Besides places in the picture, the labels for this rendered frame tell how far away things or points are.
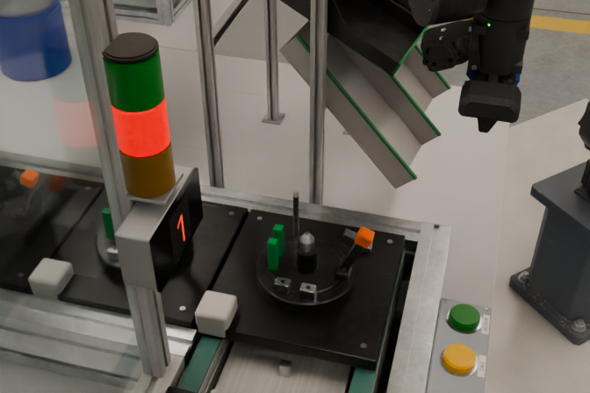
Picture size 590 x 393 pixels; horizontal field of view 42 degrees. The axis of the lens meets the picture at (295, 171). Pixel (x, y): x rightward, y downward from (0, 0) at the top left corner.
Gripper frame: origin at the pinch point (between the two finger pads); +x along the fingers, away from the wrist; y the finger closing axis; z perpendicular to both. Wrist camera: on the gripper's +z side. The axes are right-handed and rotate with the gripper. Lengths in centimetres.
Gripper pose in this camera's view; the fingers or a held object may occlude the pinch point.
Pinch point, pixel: (487, 106)
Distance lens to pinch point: 91.9
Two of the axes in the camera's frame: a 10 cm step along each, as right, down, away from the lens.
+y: -2.6, 5.9, -7.6
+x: 0.1, 7.9, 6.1
